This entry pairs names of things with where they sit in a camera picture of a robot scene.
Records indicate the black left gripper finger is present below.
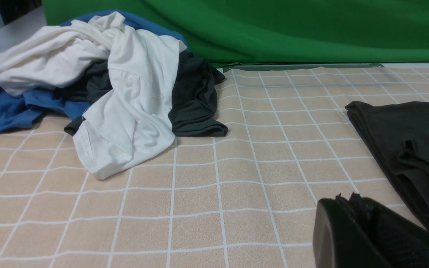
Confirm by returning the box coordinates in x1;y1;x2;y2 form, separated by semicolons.
312;193;429;268

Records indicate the dark gray long-sleeved shirt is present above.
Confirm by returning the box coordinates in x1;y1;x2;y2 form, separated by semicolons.
345;101;429;231

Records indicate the beige checkered tablecloth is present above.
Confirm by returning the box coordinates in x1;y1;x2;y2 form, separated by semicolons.
0;64;429;268

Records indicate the dark teal crumpled garment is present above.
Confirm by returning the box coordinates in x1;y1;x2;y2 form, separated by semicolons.
53;51;229;137

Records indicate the green backdrop cloth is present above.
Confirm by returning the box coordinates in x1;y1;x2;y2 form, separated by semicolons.
42;0;429;64

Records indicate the white crumpled garment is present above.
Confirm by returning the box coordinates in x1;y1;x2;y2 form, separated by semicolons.
0;12;186;180

